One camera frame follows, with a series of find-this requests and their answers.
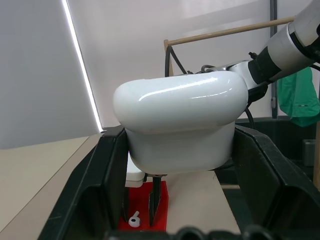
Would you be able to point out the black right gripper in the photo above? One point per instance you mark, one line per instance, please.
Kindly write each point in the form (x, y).
(155, 174)

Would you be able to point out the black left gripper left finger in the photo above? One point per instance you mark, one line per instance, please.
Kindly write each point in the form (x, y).
(95, 190)

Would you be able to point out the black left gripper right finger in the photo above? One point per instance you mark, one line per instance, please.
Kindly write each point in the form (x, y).
(265, 190)

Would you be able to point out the white earbud charging case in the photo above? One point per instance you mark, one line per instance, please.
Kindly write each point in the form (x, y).
(180, 120)

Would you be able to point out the dark bin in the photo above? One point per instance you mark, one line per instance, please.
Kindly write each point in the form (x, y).
(290, 132)

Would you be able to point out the red mat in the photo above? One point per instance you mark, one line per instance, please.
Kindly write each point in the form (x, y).
(142, 200)

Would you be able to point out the white earbud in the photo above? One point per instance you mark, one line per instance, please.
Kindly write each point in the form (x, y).
(134, 221)

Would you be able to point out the wooden base bar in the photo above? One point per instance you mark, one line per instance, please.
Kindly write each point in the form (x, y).
(230, 186)

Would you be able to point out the grey box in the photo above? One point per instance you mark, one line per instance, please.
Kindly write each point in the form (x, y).
(309, 152)

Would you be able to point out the green cloth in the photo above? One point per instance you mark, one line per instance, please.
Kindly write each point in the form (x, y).
(297, 100)

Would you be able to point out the white light strip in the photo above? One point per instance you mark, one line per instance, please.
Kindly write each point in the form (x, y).
(82, 67)

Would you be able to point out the wooden hanging rack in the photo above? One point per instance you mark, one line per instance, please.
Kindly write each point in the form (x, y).
(225, 31)

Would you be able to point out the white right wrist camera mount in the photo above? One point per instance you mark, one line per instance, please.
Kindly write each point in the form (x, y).
(135, 178)

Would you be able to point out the grey wall pipe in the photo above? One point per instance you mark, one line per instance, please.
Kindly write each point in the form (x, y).
(273, 50)

